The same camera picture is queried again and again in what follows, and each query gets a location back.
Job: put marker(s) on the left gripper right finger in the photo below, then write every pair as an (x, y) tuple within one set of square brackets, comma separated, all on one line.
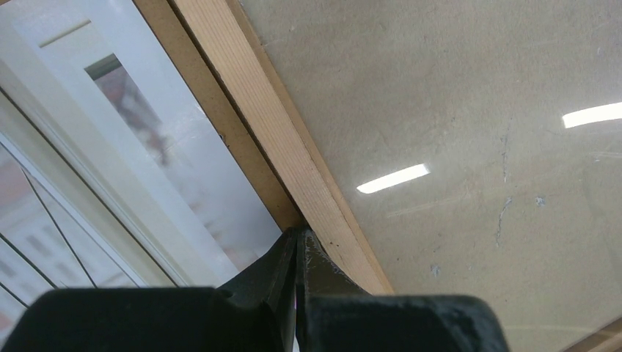
[(335, 314)]

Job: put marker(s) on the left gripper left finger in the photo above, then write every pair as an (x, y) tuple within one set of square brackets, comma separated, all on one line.
[(251, 312)]

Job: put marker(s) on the brown backing board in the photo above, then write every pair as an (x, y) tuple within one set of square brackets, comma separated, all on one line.
[(165, 21)]

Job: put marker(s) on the plant photo print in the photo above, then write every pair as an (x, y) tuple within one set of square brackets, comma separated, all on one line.
[(143, 167)]

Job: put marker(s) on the wooden picture frame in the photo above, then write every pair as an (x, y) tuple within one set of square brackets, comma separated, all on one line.
[(469, 147)]

